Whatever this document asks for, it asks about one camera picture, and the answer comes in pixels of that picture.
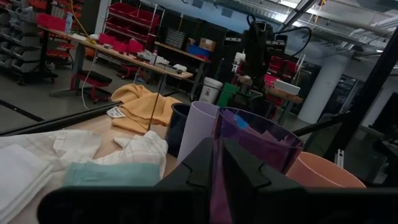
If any green bin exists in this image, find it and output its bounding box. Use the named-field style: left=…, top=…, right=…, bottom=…
left=216, top=82, right=240, bottom=108

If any purple faceted plastic tumbler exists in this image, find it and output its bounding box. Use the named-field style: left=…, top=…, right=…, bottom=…
left=208, top=106, right=305, bottom=224

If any lavender plastic cup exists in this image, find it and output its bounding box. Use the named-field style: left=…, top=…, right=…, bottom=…
left=175, top=101, right=221, bottom=167

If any white checked cloth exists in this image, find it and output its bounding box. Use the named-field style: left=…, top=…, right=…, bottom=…
left=0, top=129, right=169, bottom=180

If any cardboard box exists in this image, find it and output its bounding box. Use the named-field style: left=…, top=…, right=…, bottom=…
left=198, top=37, right=217, bottom=52

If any yellow cloth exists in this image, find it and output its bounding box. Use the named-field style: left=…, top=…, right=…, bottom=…
left=106, top=83, right=182, bottom=134

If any grey bin rack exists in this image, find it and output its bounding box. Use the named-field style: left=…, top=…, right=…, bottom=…
left=0, top=0, right=58, bottom=86

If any small red bin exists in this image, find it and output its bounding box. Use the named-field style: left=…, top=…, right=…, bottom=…
left=116, top=39, right=144, bottom=54
left=98, top=32, right=118, bottom=46

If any plain white folded cloth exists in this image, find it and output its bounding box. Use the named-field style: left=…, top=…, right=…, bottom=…
left=0, top=143, right=55, bottom=224

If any white box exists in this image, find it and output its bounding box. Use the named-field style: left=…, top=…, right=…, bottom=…
left=273, top=80, right=301, bottom=96

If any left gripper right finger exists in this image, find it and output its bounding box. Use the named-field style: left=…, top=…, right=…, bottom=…
left=221, top=138, right=398, bottom=224

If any orange plastic cup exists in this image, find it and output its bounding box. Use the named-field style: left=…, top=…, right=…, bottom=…
left=285, top=151, right=367, bottom=189

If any long wooden workbench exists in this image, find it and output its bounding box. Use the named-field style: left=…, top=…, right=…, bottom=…
left=37, top=24, right=194, bottom=97

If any black mug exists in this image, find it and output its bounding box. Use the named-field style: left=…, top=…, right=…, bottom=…
left=164, top=103, right=191, bottom=158

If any blue storage bin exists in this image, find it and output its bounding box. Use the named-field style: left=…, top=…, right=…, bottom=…
left=186, top=44, right=212, bottom=60

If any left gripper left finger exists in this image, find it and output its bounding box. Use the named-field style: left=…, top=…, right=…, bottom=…
left=37, top=138, right=216, bottom=224

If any teal cloth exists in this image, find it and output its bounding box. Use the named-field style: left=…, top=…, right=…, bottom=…
left=62, top=161, right=162, bottom=187

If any white waste bin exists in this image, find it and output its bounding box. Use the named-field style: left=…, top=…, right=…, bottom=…
left=198, top=77, right=224, bottom=104

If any red storage rack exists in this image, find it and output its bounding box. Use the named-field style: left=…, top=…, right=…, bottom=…
left=104, top=1, right=161, bottom=43

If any short wooden workbench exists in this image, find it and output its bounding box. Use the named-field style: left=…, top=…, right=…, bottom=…
left=264, top=86, right=303, bottom=125

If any pale blue bottle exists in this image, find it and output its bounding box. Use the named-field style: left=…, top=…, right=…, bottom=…
left=65, top=12, right=74, bottom=34

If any large red bin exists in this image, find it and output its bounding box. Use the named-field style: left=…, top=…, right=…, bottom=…
left=36, top=12, right=67, bottom=32

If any blue plastic mug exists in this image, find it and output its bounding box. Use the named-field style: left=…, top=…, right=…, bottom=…
left=233, top=114, right=250, bottom=131

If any white floor cable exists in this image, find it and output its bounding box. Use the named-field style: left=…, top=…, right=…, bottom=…
left=80, top=51, right=97, bottom=110

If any red rolling stool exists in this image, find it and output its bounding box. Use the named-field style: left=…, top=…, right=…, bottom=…
left=70, top=70, right=113, bottom=103

